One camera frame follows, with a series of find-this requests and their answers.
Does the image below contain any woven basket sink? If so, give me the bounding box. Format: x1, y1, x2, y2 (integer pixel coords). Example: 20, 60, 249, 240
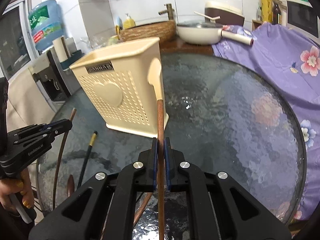
119, 20, 176, 43

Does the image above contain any window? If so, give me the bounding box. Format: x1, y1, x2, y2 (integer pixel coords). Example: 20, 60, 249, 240
1, 0, 39, 80

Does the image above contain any curved brown chopstick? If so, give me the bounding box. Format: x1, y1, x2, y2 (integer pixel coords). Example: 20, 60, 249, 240
51, 107, 78, 210

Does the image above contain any brown wooden chopstick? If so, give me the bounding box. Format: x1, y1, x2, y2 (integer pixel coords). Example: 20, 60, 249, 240
157, 99, 165, 240

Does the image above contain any cream plastic utensil holder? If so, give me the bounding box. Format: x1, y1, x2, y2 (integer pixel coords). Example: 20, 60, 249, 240
70, 37, 164, 138

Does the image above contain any person's left hand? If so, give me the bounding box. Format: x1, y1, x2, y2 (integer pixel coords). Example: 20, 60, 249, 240
0, 168, 34, 212

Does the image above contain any yellow soap bottle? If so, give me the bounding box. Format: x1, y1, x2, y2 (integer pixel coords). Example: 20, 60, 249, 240
123, 14, 136, 29

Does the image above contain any yellow box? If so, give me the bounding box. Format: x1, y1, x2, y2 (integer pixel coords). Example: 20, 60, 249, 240
261, 0, 272, 23

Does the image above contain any blue water jug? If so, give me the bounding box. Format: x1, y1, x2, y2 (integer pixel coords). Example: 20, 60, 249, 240
28, 0, 65, 51

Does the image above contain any water dispenser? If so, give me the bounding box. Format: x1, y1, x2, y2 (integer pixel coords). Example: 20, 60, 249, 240
29, 47, 78, 112

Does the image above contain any cream pan with lid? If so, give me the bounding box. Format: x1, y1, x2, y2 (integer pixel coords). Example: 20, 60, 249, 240
176, 21, 254, 46

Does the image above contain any dark glass bottle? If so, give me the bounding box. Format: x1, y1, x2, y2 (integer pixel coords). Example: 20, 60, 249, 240
272, 2, 281, 25

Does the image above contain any bronze faucet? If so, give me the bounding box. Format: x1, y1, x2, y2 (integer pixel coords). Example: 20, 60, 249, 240
158, 3, 175, 21

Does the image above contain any rice cooker with spoon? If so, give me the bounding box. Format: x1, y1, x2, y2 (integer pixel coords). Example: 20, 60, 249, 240
194, 2, 245, 27

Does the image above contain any black gold-tipped chopstick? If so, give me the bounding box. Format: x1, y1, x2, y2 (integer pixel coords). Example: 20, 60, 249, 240
77, 131, 98, 189

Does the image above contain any white microwave oven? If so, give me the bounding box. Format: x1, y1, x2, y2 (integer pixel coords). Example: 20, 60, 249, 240
286, 0, 319, 43

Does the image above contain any purple floral cloth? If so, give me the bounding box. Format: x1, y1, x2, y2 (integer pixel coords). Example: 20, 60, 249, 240
213, 22, 319, 220

